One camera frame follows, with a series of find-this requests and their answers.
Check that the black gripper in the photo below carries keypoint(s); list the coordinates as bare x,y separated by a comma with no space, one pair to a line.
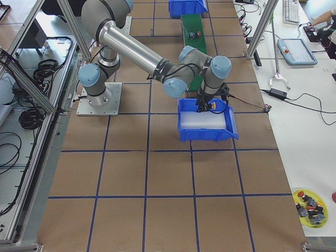
205,97

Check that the yellow mushroom push button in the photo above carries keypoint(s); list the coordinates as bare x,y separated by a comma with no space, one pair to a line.
211,105

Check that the red mushroom push button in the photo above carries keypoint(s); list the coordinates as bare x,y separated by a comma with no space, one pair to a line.
194,35

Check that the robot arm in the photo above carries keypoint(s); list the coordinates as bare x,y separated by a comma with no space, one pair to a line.
104,21

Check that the yellow plate of buttons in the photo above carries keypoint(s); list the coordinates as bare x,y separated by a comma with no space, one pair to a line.
311,208

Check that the white foam pad destination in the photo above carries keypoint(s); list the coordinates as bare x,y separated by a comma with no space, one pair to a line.
202,120

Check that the blue destination bin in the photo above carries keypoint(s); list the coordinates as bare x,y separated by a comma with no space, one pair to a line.
189,104

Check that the green conveyor belt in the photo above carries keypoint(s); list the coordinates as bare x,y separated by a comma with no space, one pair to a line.
193,23

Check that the black power adapter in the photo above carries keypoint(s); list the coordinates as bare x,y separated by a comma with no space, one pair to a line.
281,95

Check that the blue source bin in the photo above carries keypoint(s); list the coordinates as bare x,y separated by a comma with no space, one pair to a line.
177,8

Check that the teach pendant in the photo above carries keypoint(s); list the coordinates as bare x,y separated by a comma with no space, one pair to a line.
296,52

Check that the white keyboard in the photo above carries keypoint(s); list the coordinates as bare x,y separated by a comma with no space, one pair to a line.
291,13

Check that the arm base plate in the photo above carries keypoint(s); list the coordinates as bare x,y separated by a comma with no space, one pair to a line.
128,22
106,104

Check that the aluminium profile post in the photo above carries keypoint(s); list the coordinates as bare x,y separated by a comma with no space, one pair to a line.
265,18

